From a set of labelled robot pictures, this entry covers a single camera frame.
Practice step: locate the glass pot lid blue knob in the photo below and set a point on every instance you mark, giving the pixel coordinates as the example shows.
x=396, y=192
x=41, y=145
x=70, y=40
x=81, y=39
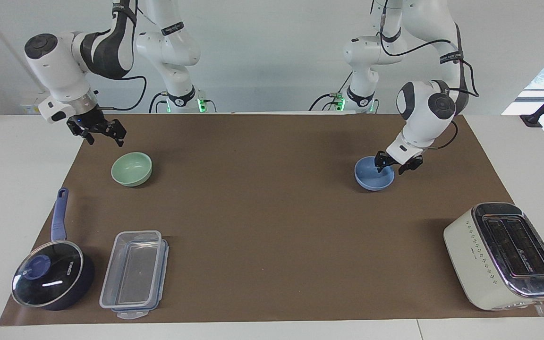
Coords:
x=47, y=274

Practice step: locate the dark blue saucepan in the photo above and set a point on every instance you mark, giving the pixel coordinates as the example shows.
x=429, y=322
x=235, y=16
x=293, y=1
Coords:
x=58, y=217

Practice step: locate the blue bowl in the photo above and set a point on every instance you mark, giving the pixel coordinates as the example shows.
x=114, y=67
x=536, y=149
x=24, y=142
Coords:
x=371, y=180

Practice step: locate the clear plastic food container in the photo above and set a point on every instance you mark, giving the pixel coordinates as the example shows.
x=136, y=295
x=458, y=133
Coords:
x=132, y=269

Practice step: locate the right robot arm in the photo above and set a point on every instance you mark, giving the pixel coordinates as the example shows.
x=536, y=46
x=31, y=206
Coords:
x=59, y=61

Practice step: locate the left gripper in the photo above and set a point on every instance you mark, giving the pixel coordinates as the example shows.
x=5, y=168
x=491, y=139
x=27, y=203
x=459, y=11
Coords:
x=400, y=164

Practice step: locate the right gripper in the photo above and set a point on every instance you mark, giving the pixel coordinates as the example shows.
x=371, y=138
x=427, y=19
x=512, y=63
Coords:
x=88, y=122

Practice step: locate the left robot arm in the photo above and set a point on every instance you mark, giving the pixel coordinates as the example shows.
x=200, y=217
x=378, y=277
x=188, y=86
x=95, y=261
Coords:
x=425, y=118

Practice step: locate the green bowl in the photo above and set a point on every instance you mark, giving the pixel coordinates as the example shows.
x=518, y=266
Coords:
x=131, y=169

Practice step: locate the clear container lid blue seal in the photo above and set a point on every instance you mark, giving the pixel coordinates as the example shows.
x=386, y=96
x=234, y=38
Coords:
x=163, y=264

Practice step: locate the cream and chrome toaster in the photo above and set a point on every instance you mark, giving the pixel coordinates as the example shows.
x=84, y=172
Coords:
x=489, y=264

